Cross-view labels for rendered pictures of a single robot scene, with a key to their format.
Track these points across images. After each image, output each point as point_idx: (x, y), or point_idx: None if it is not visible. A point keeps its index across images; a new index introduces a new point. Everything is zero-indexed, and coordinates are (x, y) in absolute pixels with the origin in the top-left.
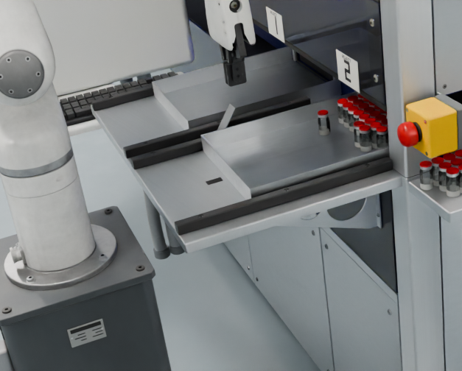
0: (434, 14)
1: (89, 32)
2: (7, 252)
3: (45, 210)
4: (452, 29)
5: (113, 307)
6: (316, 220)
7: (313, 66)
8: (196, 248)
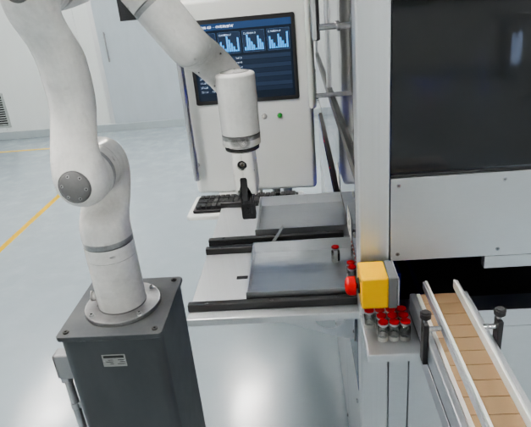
0: (390, 198)
1: None
2: None
3: (102, 274)
4: (406, 213)
5: (132, 348)
6: (304, 323)
7: None
8: (195, 324)
